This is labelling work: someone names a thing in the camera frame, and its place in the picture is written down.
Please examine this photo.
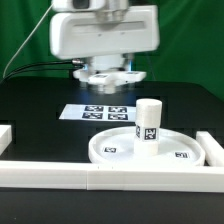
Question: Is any black cable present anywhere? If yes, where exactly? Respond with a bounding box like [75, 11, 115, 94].
[0, 58, 86, 84]

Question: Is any white cross-shaped table base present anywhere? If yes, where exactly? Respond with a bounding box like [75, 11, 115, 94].
[73, 69, 146, 94]

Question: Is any white sheet with markers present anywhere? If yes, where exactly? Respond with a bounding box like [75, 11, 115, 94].
[59, 104, 136, 122]

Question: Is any white U-shaped frame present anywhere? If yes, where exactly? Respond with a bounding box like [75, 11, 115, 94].
[0, 125, 224, 193]

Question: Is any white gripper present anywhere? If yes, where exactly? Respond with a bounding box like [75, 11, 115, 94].
[50, 5, 160, 59]

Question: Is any white round table top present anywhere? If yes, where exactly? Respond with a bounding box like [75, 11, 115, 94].
[88, 126, 205, 167]

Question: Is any grey cable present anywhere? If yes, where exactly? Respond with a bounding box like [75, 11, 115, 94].
[2, 3, 56, 79]

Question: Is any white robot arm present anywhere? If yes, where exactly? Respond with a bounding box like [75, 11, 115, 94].
[50, 0, 160, 89]

